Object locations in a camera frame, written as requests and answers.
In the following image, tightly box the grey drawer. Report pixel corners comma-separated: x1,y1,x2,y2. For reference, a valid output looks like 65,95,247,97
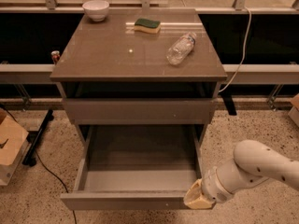
63,98,216,125
61,125,201,210

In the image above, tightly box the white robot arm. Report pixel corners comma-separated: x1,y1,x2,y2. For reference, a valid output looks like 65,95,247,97
183,140,299,209

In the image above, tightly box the grey top drawer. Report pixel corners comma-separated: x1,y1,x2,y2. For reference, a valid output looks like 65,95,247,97
63,98,216,125

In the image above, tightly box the grey drawer cabinet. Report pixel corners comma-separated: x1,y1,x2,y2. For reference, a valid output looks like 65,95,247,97
50,9,227,139

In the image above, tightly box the black stand leg right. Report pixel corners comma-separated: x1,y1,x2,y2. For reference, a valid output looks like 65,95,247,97
221,93,237,116

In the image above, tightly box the black stand leg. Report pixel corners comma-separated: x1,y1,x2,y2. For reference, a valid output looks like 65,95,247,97
221,93,237,116
22,109,54,166

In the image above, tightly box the cardboard box right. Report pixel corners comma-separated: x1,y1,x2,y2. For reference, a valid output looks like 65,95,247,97
288,93,299,127

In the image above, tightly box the cardboard box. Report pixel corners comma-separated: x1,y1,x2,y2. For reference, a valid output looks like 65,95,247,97
288,93,299,127
0,110,28,186

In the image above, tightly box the clear plastic water bottle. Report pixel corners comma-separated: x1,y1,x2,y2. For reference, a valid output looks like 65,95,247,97
166,32,197,65

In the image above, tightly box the black stand leg left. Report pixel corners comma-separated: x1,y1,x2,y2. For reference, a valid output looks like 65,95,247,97
22,109,54,166

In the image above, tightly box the green yellow sponge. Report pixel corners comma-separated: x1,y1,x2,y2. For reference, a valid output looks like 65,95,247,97
134,18,161,34

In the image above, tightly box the cardboard box left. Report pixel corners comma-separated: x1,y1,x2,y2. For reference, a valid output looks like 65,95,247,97
0,110,28,186

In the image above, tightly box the red soda can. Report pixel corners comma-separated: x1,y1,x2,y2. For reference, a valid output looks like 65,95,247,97
51,50,60,64

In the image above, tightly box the white ceramic bowl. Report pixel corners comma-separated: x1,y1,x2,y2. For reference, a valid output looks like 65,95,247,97
82,0,109,21

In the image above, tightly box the black floor cable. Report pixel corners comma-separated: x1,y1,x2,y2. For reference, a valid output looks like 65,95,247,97
0,104,78,224

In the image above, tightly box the white cable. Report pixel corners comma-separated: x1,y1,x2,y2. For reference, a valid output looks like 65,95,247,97
218,7,252,94

